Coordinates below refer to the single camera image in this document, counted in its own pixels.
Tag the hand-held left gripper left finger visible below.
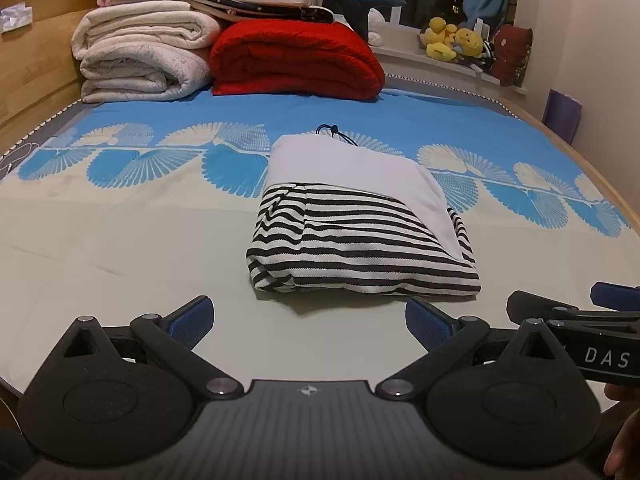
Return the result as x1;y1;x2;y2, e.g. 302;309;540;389
37;296;245;402

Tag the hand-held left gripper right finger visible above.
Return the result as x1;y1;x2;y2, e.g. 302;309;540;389
375;296;581;402

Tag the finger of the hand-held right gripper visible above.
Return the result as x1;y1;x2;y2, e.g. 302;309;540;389
506;290;640;333
590;282;640;308

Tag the black white striped hoodie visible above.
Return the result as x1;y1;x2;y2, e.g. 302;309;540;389
245;124;482;301

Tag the person's right hand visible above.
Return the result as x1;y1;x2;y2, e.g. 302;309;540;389
602;382;640;480

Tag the blue printed bed sheet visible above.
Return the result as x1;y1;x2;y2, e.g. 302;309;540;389
0;87;640;396

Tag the purple box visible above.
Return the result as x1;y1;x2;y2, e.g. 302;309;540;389
542;89;583;143

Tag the brown dotted plush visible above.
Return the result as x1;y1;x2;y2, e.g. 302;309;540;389
492;24;532;86

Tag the black white striped plush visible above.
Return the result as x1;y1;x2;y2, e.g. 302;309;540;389
470;40;497;73

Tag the yellow bear plush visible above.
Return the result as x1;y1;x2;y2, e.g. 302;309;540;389
452;27;485;63

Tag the cream folded blanket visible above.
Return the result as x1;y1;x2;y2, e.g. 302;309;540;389
71;0;223;105

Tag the red folded blanket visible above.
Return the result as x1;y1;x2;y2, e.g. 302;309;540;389
210;19;387;102

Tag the yellow duck plush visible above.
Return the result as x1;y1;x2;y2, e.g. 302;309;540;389
425;16;458;61

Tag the white seal plush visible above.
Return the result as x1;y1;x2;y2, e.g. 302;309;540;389
367;7;387;43

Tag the tissue pack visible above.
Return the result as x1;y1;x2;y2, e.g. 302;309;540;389
0;4;34;34

